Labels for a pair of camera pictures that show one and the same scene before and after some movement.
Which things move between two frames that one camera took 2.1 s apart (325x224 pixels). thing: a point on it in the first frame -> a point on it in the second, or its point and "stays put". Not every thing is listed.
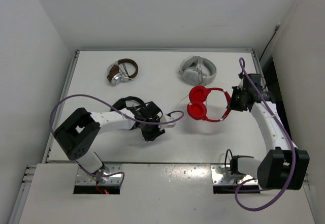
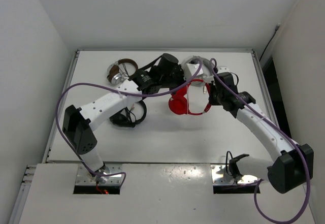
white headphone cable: [181, 102] -> [204, 91]
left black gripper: [152, 135] -> [178, 69]
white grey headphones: [197, 70] stays put
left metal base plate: [112, 168] stays put
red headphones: [198, 97] -> [178, 102]
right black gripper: [233, 105] -> [212, 88]
